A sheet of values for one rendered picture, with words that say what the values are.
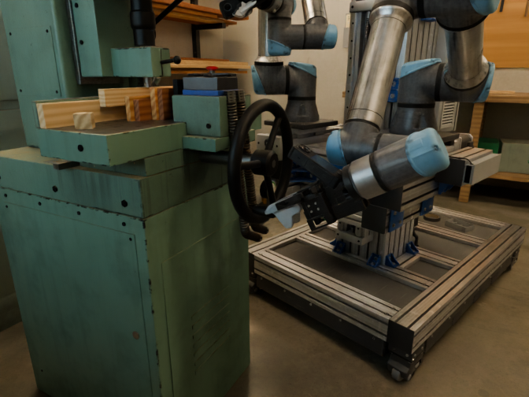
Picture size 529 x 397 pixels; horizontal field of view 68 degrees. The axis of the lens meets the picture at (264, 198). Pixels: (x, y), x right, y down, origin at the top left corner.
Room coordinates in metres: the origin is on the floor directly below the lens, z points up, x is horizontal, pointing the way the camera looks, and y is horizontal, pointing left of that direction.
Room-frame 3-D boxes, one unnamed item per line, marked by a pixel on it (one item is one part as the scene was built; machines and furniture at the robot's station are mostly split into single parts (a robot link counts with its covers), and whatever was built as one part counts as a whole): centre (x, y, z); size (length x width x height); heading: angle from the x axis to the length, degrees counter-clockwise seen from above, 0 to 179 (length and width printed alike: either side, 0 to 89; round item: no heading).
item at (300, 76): (1.66, -0.15, 0.98); 0.13 x 0.12 x 0.14; 95
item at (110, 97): (1.16, 0.24, 0.95); 0.55 x 0.02 x 0.04; 152
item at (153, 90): (1.05, 0.22, 0.94); 0.20 x 0.02 x 0.08; 152
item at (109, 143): (1.01, 0.20, 0.87); 0.61 x 0.30 x 0.06; 152
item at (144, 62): (1.06, 0.32, 1.03); 0.14 x 0.07 x 0.09; 62
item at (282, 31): (1.34, -0.06, 1.12); 0.11 x 0.08 x 0.11; 95
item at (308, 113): (1.67, -0.15, 0.87); 0.15 x 0.15 x 0.10
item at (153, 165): (1.02, 0.25, 0.82); 0.40 x 0.21 x 0.04; 152
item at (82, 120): (0.81, 0.37, 0.92); 0.03 x 0.03 x 0.03; 14
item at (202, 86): (0.97, 0.12, 0.99); 0.13 x 0.11 x 0.06; 152
